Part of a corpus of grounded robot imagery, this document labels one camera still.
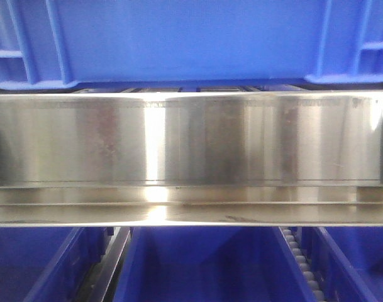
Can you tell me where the lower middle blue bin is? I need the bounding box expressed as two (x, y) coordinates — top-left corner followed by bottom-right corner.
(114, 226), (316, 301)

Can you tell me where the large blue plastic bin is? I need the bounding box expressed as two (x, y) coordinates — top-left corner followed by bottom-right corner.
(0, 1), (383, 90)

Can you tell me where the stainless steel shelf beam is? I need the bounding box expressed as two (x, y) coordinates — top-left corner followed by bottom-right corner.
(0, 91), (383, 226)

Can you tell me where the white roller track rail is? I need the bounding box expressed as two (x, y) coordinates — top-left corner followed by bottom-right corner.
(280, 226), (326, 301)

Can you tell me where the lower left blue bin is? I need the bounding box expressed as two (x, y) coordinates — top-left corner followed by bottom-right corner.
(0, 227), (114, 301)

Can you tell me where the lower right blue bin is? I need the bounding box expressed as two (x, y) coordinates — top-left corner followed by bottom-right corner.
(296, 226), (383, 301)

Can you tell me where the dark metal divider rail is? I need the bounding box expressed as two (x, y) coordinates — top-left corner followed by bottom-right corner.
(75, 227), (131, 302)

